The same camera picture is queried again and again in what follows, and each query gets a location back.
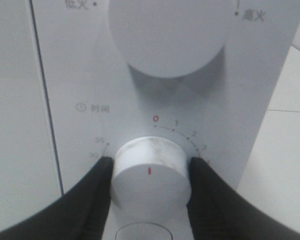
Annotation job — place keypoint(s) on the white microwave oven body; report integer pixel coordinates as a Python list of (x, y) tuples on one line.
[(98, 102)]

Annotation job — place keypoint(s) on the white control knob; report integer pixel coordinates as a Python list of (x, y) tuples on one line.
[(169, 38), (150, 177)]

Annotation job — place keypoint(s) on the white microwave door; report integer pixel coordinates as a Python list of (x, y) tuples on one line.
[(27, 159)]

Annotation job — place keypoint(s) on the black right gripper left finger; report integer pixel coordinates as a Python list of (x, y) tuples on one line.
[(80, 214)]

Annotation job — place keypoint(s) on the round white door button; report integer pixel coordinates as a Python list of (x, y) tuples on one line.
[(143, 231)]

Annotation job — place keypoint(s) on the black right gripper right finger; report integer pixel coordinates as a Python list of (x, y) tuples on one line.
[(217, 212)]

